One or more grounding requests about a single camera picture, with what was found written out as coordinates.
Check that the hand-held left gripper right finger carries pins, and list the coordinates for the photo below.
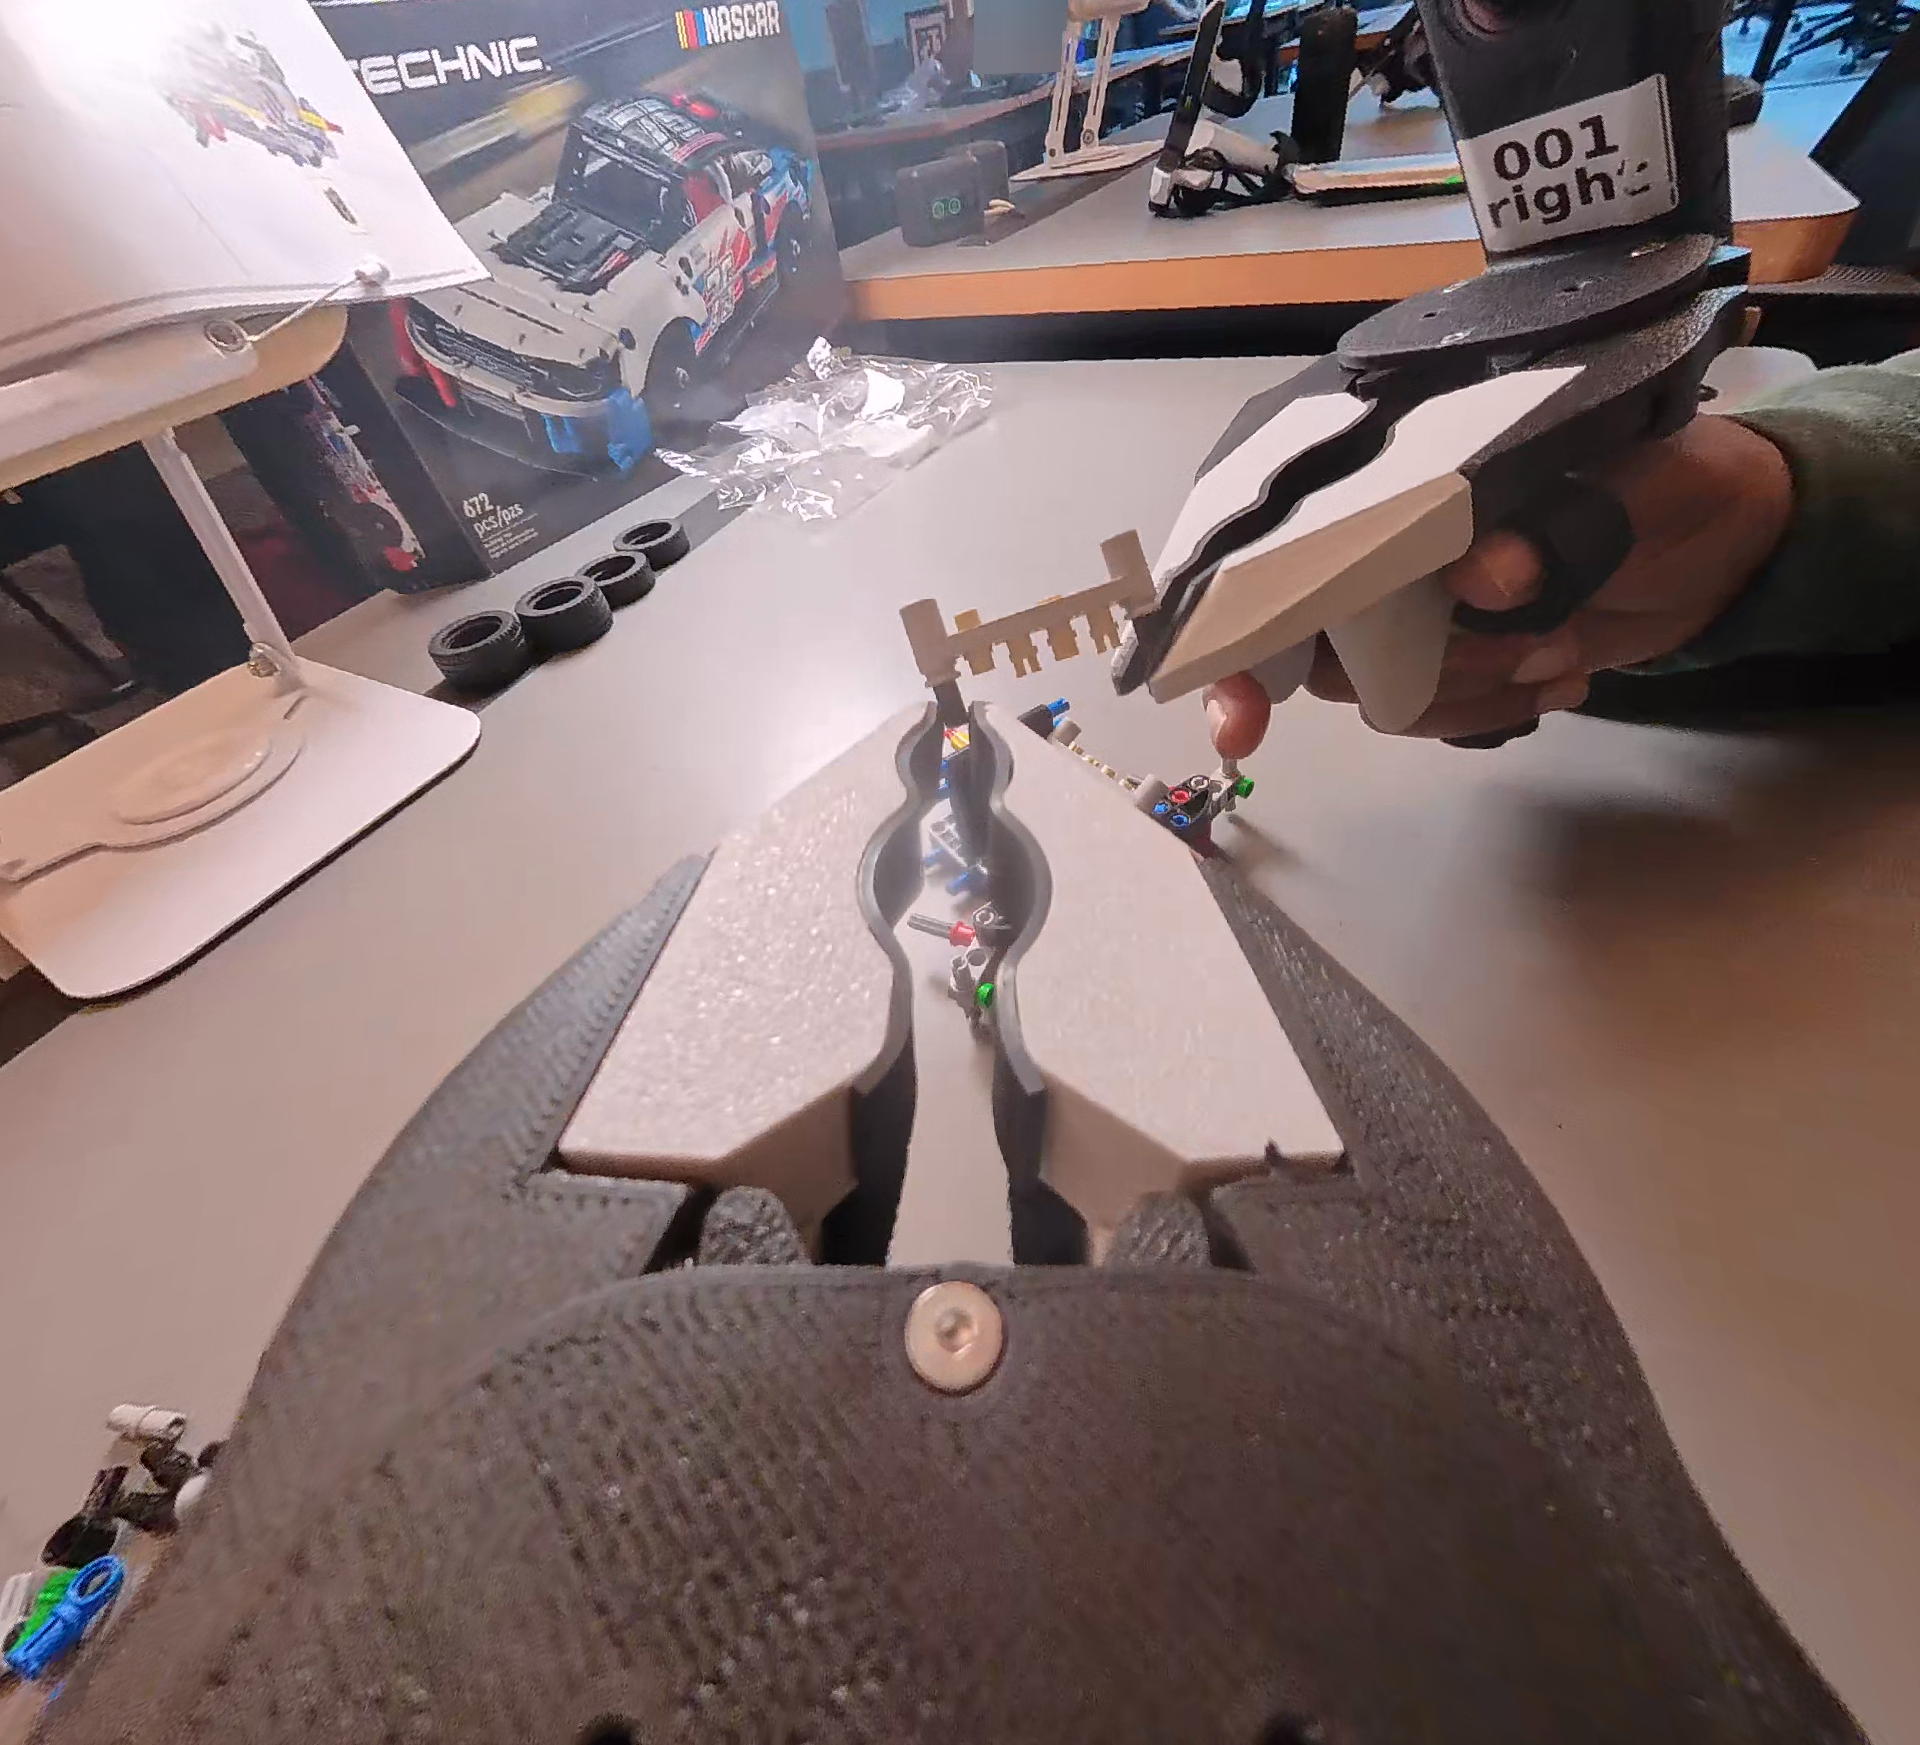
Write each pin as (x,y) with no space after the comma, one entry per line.
(1184,996)

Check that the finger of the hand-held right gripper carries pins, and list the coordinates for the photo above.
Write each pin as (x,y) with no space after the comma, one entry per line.
(1268,447)
(1350,528)

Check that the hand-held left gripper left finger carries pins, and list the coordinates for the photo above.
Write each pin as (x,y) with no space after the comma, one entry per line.
(735,996)

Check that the lego car chassis assembly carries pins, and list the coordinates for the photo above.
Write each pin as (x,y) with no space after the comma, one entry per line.
(1184,801)

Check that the grey lego beam frame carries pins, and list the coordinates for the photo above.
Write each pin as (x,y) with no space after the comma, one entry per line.
(929,627)

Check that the person's right forearm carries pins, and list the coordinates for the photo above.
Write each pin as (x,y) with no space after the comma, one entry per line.
(1860,501)

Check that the loose black lego pieces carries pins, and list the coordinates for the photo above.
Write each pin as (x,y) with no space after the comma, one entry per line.
(114,1497)

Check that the lego car set box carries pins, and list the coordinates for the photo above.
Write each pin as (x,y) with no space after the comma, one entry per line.
(495,95)

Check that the person's right hand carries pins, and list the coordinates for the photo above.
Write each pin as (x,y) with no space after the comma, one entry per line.
(1695,545)

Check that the grey table with wooden edge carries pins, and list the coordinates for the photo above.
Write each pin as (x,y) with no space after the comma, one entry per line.
(1124,246)

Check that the white and black device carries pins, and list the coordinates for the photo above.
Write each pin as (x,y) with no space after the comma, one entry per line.
(1201,169)

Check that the black case with green lights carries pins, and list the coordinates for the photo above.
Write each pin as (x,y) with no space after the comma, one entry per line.
(945,200)

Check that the clear plastic bag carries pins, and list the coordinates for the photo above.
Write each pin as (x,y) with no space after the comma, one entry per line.
(841,425)

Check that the white frame stand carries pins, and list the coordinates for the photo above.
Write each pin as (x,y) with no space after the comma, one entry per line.
(1080,147)

